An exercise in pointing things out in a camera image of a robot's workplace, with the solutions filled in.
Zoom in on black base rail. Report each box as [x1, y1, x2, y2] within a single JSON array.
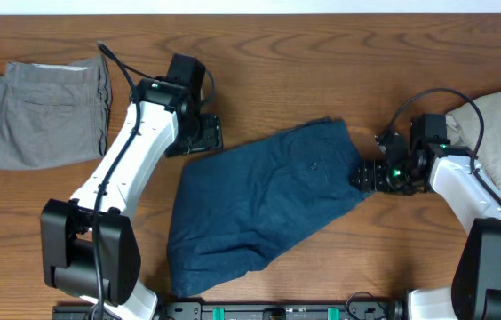
[[52, 300, 411, 320]]

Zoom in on grey folded shorts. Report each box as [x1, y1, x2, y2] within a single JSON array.
[[0, 56, 113, 171]]

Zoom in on dark blue denim shorts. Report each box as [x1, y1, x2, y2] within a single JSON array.
[[167, 118, 367, 298]]

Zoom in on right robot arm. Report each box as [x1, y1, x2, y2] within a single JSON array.
[[350, 114, 501, 319]]

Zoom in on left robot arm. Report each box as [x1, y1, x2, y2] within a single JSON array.
[[40, 54, 223, 319]]

